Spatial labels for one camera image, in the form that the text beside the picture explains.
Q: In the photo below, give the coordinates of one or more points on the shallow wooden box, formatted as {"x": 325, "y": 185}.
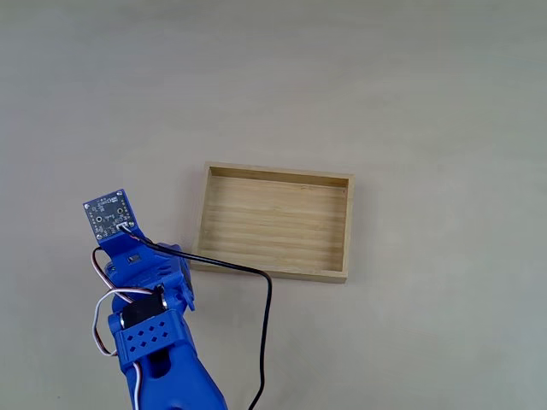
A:
{"x": 273, "y": 222}

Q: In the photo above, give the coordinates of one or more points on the blue camera circuit board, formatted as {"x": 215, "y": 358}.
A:
{"x": 110, "y": 213}

